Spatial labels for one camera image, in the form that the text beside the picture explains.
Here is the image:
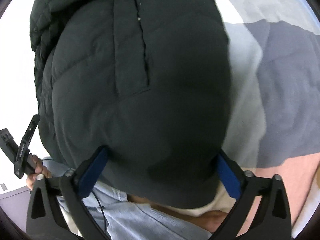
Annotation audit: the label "person's left hand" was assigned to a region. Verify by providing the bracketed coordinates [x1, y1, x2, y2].
[26, 156, 52, 191]

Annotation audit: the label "black puffer jacket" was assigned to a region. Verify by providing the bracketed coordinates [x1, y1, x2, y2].
[29, 0, 232, 209]

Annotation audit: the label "thin black cable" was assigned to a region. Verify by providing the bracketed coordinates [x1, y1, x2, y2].
[91, 191, 112, 240]

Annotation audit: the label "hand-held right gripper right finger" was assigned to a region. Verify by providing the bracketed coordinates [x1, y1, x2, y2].
[217, 150, 293, 240]

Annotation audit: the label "person's blue jeans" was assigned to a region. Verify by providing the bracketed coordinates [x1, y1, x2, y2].
[41, 156, 213, 240]

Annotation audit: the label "checkered bed quilt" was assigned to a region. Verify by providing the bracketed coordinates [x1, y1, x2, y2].
[207, 0, 320, 238]

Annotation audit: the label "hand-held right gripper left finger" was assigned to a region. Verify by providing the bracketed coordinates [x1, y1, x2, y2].
[26, 145, 112, 240]

